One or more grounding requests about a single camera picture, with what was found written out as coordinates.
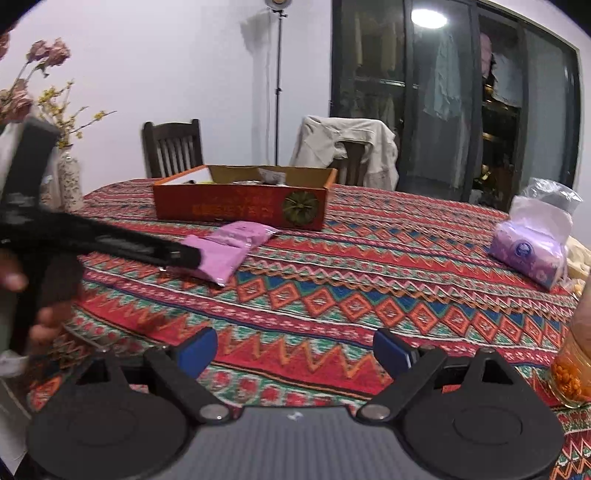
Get silver snack packet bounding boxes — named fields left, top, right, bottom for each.
left=257, top=167, right=288, bottom=186

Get red cardboard box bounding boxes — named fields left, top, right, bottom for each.
left=153, top=165, right=339, bottom=232

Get glass cup with orange berries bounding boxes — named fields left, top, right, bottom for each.
left=549, top=323, right=591, bottom=409

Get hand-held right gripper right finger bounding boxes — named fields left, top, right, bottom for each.
left=358, top=329, right=522, bottom=424

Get black framed sliding glass door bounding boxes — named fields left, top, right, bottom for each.
left=330, top=0, right=583, bottom=204

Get small floral ceramic vase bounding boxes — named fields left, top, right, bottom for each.
left=58, top=148, right=85, bottom=213

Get person's left hand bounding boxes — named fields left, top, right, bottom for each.
left=0, top=251, right=72, bottom=342

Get red patterned tablecloth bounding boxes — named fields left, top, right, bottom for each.
left=25, top=179, right=591, bottom=480

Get yellow flower branches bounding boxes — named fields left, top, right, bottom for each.
left=39, top=80, right=117, bottom=151

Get brown chair under jacket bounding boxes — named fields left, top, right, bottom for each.
left=332, top=141, right=370, bottom=185

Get purple tissue pack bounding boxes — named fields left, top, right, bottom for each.
left=488, top=196, right=573, bottom=291

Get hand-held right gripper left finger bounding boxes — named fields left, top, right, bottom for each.
left=74, top=327, right=232, bottom=425

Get white hanging garment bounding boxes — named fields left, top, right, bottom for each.
left=491, top=54, right=526, bottom=108

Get beige jacket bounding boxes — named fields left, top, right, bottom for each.
left=289, top=115, right=400, bottom=191

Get black floor lamp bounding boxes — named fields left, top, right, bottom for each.
left=264, top=0, right=289, bottom=167

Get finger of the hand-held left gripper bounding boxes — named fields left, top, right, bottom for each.
left=60, top=215, right=202, bottom=271

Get dried pink rose bouquet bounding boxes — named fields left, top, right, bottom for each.
left=0, top=32, right=72, bottom=125

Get pale yellow bag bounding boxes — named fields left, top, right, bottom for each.
left=566, top=235, right=591, bottom=296

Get pale green hanging shirt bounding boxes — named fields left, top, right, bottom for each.
left=424, top=37, right=463, bottom=117

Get pink snack packet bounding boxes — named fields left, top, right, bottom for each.
left=206, top=220, right=280, bottom=247
left=178, top=234, right=252, bottom=288

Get clear plastic bag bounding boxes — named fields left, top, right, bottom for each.
left=517, top=178, right=583, bottom=217

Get dark wooden chair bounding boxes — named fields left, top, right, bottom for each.
left=141, top=119, right=205, bottom=180

